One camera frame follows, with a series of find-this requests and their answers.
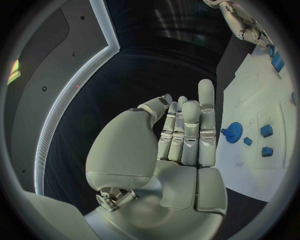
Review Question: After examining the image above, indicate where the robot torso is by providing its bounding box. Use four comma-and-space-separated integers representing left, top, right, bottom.
4, 0, 122, 196

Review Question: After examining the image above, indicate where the blue gear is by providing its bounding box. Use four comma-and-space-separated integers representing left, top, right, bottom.
220, 121, 244, 144

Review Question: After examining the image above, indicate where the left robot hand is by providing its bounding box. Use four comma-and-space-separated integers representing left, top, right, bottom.
83, 78, 229, 240

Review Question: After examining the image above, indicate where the white task board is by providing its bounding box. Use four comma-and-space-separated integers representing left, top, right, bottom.
214, 44, 298, 203

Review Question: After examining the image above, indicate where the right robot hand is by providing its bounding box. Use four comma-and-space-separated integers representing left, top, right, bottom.
202, 0, 275, 49

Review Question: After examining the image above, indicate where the large blue block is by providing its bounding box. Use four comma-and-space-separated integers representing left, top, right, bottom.
270, 50, 286, 74

